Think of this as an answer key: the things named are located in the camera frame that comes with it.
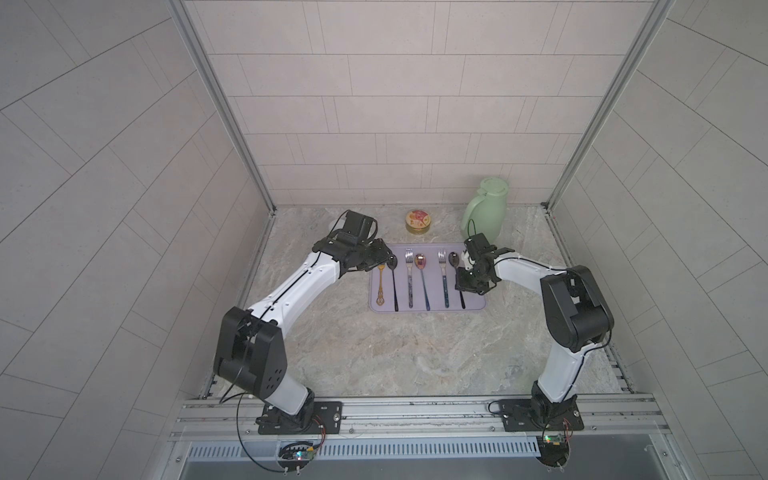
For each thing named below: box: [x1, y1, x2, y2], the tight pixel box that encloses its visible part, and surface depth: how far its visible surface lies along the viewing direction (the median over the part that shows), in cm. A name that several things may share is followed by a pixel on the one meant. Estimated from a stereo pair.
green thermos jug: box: [461, 176, 509, 245], surface depth 93 cm
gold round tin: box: [405, 210, 432, 235], surface depth 111 cm
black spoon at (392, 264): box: [386, 255, 399, 312], surface depth 101 cm
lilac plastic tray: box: [369, 242, 487, 312], surface depth 96 cm
